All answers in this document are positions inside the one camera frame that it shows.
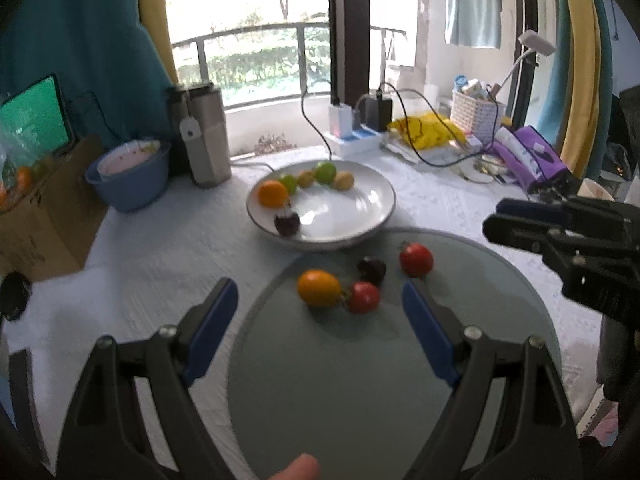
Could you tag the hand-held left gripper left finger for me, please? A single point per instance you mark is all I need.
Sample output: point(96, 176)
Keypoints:
point(212, 330)

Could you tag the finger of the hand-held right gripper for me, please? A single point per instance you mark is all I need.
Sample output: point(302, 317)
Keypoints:
point(515, 234)
point(530, 210)

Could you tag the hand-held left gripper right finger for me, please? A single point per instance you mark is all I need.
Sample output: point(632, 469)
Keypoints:
point(430, 330)

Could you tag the red cherry tomato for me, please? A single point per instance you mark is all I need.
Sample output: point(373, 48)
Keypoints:
point(363, 297)
point(416, 259)

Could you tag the dark purple cherry tomato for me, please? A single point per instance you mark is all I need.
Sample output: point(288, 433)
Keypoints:
point(371, 268)
point(286, 223)

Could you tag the round glass tray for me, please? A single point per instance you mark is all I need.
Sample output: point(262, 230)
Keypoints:
point(340, 360)

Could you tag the yellow oval cherry tomato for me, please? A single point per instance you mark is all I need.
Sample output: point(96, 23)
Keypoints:
point(319, 287)

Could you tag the white ceramic plate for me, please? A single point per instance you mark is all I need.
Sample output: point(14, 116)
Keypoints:
point(350, 210)

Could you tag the orange round cherry tomato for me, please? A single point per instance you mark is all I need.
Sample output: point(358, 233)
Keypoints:
point(273, 193)

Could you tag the yellow-green cherry tomato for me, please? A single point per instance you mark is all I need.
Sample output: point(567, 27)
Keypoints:
point(290, 181)

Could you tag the small yellow cherry tomato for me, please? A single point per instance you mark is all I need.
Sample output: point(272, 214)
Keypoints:
point(343, 180)
point(306, 178)

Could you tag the green cherry tomato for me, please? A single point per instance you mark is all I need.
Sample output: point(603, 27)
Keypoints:
point(325, 172)

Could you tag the person's left hand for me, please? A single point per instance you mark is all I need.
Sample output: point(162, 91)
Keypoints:
point(300, 467)

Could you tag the purple pouch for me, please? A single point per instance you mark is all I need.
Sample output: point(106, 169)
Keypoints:
point(552, 170)

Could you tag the round metal item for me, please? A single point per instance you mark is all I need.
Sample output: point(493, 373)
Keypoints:
point(487, 165)

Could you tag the white tube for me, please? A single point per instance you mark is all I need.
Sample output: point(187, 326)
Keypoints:
point(512, 147)

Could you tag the white mug with bear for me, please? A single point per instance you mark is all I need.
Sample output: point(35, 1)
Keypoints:
point(592, 189)

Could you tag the black bag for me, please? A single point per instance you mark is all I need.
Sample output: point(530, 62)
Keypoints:
point(617, 160)

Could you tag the white woven basket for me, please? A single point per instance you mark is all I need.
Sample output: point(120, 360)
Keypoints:
point(475, 115)

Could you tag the teal curtain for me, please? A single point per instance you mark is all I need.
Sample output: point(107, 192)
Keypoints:
point(606, 110)
point(90, 35)

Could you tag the yellow cloth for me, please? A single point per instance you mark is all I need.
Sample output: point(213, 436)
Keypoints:
point(425, 132)

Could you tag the yellow curtain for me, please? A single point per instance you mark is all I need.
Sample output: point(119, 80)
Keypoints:
point(582, 60)
point(155, 25)

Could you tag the blue plastic basin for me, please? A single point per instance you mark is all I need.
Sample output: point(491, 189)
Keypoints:
point(130, 190)

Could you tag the white desk lamp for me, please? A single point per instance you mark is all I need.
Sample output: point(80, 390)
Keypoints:
point(537, 42)

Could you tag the stainless steel jug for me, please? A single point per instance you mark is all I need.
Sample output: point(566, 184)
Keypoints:
point(207, 150)

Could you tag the black charger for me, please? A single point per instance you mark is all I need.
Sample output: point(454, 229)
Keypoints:
point(377, 112)

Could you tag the white power strip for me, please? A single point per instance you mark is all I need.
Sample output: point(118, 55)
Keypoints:
point(355, 140)

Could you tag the cardboard box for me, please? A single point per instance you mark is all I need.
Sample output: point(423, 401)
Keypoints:
point(50, 230)

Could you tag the black round speaker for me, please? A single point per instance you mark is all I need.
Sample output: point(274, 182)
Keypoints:
point(15, 295)

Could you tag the white charger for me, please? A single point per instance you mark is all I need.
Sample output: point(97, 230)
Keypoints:
point(341, 120)

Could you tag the hanging light blue towel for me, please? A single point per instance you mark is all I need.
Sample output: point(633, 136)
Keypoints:
point(472, 5)

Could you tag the clear bag of oranges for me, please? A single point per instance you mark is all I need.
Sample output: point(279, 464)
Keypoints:
point(20, 180)

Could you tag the balcony railing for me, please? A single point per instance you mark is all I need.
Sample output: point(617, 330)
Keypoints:
point(301, 60)

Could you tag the tablet with green screen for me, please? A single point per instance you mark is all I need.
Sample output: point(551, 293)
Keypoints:
point(35, 120)

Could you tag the dark window frame post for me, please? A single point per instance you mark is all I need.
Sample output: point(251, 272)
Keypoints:
point(347, 20)

